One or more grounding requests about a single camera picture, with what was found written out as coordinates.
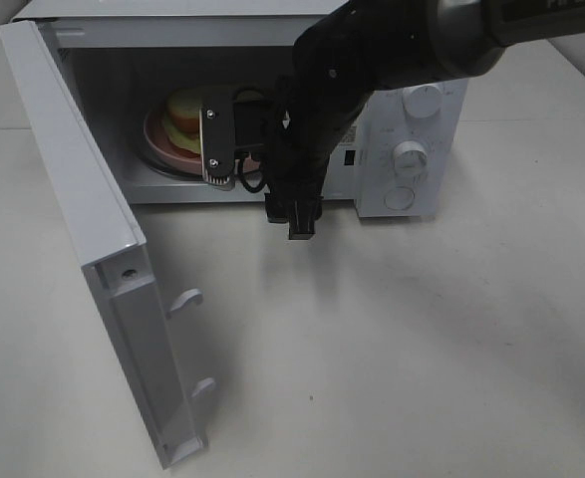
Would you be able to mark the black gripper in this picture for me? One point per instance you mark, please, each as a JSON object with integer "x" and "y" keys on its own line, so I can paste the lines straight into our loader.
{"x": 284, "y": 137}

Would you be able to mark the round white door button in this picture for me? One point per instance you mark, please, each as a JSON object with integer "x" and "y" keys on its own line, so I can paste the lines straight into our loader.
{"x": 400, "y": 198}

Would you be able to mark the white bread sandwich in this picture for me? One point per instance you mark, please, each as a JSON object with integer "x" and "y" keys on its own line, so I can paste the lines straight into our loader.
{"x": 181, "y": 110}

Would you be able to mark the pink round plate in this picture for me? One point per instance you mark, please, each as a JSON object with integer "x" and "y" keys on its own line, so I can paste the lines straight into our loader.
{"x": 182, "y": 160}

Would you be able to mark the white microwave door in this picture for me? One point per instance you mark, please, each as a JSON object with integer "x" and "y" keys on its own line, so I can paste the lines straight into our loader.
{"x": 110, "y": 246}

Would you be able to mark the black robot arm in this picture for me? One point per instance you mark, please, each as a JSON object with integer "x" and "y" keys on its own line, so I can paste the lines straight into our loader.
{"x": 368, "y": 46}

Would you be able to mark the white warning label sticker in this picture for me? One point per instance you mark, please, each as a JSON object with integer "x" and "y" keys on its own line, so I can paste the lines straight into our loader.
{"x": 349, "y": 139}

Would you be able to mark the white lower microwave knob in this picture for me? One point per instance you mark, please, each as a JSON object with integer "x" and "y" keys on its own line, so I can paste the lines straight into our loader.
{"x": 410, "y": 159}

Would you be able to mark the white microwave knob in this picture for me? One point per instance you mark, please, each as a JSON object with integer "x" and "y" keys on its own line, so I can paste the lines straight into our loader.
{"x": 410, "y": 159}
{"x": 421, "y": 102}

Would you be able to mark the white microwave oven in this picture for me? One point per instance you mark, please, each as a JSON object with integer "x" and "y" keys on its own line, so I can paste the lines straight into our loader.
{"x": 94, "y": 77}

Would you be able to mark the white upper microwave knob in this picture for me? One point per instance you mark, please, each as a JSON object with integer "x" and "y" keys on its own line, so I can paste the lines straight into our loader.
{"x": 421, "y": 102}

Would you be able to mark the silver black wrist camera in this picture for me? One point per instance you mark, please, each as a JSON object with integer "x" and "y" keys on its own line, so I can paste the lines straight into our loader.
{"x": 217, "y": 140}

